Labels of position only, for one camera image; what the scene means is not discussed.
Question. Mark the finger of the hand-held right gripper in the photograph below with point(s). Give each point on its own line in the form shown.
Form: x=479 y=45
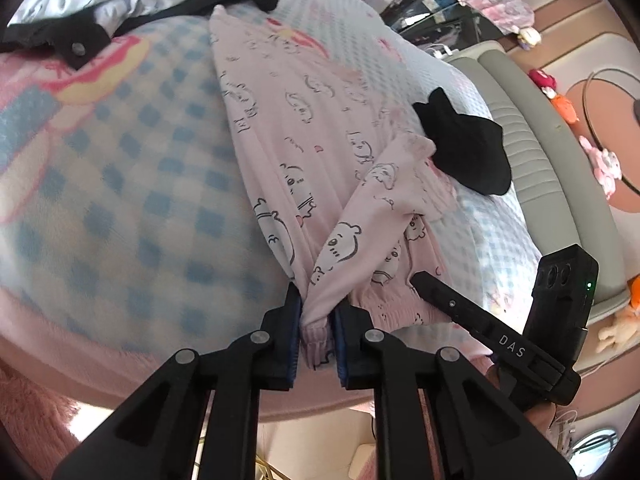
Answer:
x=452 y=305

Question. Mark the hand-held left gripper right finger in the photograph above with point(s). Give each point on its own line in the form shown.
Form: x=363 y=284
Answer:
x=342 y=345

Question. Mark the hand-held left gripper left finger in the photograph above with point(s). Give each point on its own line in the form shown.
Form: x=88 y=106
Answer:
x=292 y=340

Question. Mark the pink cartoon print pants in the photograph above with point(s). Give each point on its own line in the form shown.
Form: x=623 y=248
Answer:
x=300 y=135

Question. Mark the person's right hand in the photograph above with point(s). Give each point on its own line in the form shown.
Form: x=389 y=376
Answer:
x=542 y=415

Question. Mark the beige plush toy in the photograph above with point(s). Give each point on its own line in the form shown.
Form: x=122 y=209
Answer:
x=620 y=330

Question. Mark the grey padded headboard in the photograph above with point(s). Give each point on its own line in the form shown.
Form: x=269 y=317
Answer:
x=545 y=175

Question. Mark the folded black garment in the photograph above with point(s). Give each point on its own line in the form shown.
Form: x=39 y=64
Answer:
x=470 y=150

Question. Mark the pink plush toy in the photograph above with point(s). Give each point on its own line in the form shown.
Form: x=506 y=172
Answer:
x=605 y=165

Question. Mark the orange plush toy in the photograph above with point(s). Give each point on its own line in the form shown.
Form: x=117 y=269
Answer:
x=564 y=109

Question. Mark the small white plush toy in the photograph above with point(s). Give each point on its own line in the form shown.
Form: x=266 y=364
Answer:
x=549 y=91

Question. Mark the checked cartoon print blanket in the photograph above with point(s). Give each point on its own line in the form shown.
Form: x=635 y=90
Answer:
x=130 y=170

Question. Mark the red plush toy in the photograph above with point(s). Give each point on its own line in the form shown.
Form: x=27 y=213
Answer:
x=544 y=77

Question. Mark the white charger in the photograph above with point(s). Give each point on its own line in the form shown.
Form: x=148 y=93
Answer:
x=437 y=51

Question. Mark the pink hanging dress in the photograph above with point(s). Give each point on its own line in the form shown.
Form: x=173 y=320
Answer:
x=497 y=10

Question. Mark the metal wall hoop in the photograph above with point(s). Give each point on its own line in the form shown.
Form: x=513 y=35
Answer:
x=592 y=110

